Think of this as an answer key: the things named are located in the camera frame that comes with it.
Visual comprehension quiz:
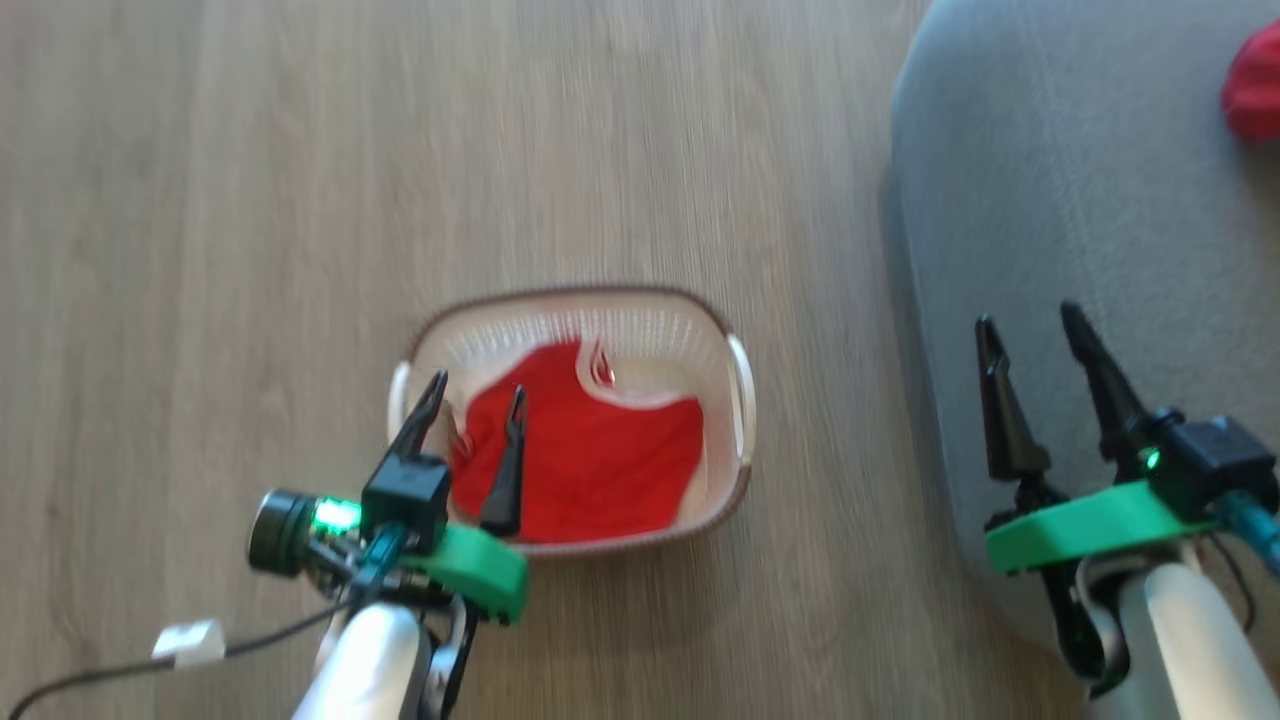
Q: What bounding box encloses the black right cable, teal plug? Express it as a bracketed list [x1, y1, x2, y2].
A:
[1203, 490, 1280, 633]

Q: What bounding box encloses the black left cable, teal plug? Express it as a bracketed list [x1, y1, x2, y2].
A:
[0, 525, 407, 720]

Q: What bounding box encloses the black cable, teal plug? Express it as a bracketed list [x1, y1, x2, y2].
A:
[0, 525, 407, 720]
[1203, 490, 1280, 633]

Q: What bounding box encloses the white basket with brown rim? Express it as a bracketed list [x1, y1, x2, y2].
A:
[388, 285, 756, 558]

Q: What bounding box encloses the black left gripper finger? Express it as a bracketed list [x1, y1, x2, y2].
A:
[392, 370, 449, 463]
[480, 385, 529, 538]

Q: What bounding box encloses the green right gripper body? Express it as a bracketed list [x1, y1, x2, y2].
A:
[985, 480, 1226, 576]

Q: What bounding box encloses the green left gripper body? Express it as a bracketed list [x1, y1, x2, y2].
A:
[248, 488, 529, 626]

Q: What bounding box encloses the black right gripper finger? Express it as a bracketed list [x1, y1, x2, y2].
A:
[1060, 300, 1149, 464]
[975, 315, 1053, 484]

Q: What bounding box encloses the grey fabric sofa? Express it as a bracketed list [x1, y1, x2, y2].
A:
[888, 0, 1280, 691]

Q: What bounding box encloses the red and white garment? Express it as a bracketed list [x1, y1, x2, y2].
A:
[450, 340, 706, 546]

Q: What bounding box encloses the white cable label tag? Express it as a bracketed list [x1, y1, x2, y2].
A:
[152, 619, 227, 670]

